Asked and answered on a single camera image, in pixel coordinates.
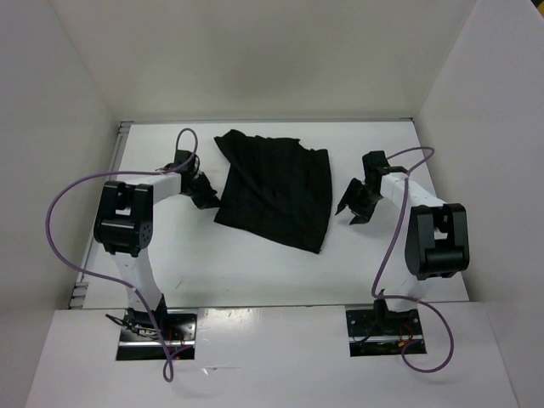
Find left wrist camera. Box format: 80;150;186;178
173;150;200;172

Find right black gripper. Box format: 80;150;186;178
335;178;382;225

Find black skirt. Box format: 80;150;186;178
214;129;332;254

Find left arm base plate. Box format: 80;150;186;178
115;311;197;361

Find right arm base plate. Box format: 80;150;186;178
345;308;427;357

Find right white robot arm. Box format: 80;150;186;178
337;166;470;334

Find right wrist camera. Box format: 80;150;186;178
362;150;390;179

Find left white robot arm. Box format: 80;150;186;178
93;167;220;340

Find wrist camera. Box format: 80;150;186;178
362;150;390;179
173;150;200;172

